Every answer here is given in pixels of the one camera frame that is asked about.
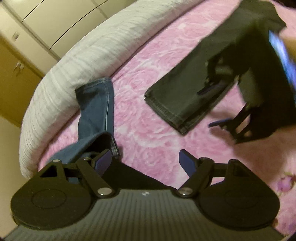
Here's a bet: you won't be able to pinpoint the black garment pile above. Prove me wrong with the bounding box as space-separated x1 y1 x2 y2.
102 160 176 191

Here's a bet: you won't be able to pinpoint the dark grey jeans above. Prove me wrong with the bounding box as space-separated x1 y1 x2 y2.
144 1 285 135

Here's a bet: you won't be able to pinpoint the pink floral bedspread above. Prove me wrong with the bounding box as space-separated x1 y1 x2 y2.
36 0 296 237

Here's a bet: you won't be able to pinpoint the brown wooden door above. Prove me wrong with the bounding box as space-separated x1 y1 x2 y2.
1 37 44 127

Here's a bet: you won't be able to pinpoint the blue denim jeans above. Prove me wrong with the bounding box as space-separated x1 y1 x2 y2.
50 78 120 164

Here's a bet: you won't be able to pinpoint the white rolled duvet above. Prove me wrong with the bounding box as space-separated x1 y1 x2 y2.
19 1 198 178

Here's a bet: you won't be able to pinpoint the cream wardrobe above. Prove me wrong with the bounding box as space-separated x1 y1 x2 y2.
3 0 134 61

